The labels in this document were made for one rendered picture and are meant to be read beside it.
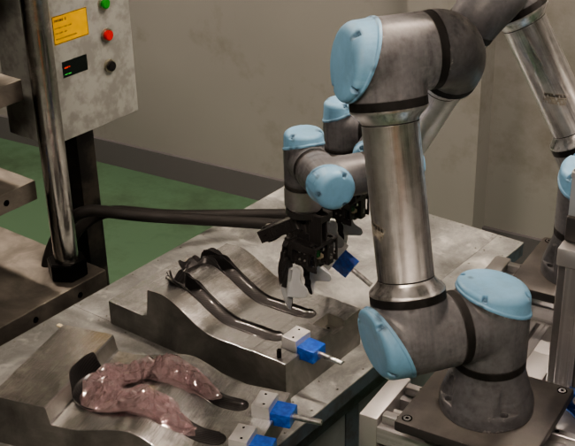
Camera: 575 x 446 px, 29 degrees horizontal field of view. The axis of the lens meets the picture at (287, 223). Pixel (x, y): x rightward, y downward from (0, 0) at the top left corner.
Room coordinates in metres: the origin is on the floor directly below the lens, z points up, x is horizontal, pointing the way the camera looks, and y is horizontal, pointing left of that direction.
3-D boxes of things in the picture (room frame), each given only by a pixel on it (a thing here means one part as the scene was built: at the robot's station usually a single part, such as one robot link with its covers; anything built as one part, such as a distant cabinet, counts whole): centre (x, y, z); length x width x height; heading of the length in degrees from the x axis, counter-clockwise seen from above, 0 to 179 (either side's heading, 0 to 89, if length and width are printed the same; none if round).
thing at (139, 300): (2.07, 0.13, 0.87); 0.50 x 0.26 x 0.14; 52
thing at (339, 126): (2.17, -0.12, 1.25); 0.09 x 0.08 x 0.11; 73
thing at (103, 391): (1.74, 0.28, 0.90); 0.26 x 0.18 x 0.08; 69
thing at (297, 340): (1.85, -0.05, 0.89); 0.13 x 0.05 x 0.05; 52
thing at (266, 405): (1.69, 0.01, 0.86); 0.13 x 0.05 x 0.05; 69
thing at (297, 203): (1.87, -0.03, 1.23); 0.08 x 0.08 x 0.05
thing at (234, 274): (2.05, 0.12, 0.92); 0.35 x 0.16 x 0.09; 52
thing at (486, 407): (1.47, -0.31, 1.09); 0.15 x 0.15 x 0.10
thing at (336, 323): (1.96, -0.08, 0.87); 0.05 x 0.05 x 0.04; 52
